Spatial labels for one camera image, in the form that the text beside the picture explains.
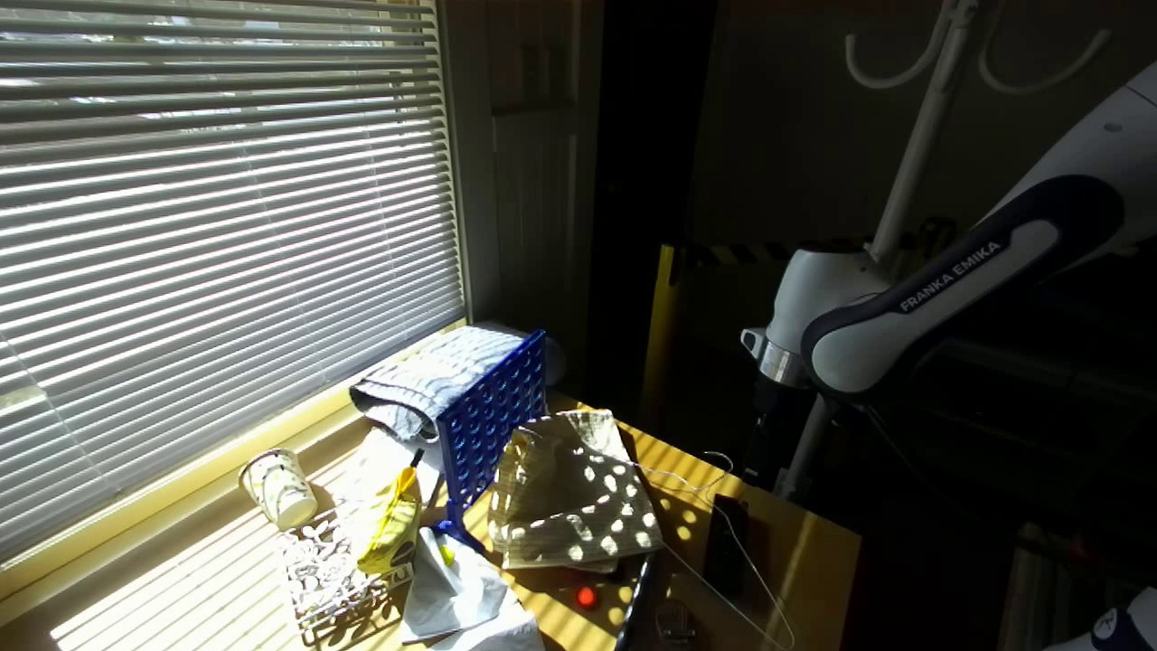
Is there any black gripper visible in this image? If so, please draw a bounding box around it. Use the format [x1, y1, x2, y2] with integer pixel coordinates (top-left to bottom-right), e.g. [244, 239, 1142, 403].
[752, 377, 835, 483]

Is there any white wire hanger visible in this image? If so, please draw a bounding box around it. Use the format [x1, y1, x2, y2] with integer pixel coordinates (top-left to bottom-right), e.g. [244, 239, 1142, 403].
[646, 491, 802, 651]

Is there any white coat stand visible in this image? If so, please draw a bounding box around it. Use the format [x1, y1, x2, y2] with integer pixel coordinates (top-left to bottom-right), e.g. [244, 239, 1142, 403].
[771, 0, 1117, 502]

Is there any black remote control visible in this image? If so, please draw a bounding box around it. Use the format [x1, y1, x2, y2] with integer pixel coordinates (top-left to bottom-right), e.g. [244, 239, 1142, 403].
[705, 496, 758, 608]

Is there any blue perforated game grid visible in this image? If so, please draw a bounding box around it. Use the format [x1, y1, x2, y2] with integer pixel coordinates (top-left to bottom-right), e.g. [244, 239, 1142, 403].
[433, 327, 554, 539]

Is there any folded grey towel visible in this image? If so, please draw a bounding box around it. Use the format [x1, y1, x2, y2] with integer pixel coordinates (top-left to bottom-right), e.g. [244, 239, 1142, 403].
[348, 322, 536, 448]

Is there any white printed cloth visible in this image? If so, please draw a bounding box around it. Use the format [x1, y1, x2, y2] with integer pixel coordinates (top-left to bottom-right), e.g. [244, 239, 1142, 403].
[396, 524, 547, 651]

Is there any white blue round device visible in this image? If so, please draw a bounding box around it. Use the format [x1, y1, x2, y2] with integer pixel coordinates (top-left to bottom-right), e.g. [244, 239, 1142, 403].
[1046, 581, 1157, 651]

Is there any yellow snack bag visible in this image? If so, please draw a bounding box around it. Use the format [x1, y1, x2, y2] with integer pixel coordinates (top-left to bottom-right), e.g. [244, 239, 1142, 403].
[353, 468, 425, 578]

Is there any clear glass jar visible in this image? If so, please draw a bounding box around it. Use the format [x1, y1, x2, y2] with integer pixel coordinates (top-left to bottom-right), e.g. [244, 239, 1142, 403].
[235, 448, 320, 534]

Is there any large white window blind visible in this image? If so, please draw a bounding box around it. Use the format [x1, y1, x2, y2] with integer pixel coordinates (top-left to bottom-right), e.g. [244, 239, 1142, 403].
[0, 0, 467, 573]

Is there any yellow post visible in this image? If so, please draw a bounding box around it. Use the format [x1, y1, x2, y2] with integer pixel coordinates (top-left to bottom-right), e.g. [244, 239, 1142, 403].
[638, 239, 683, 428]

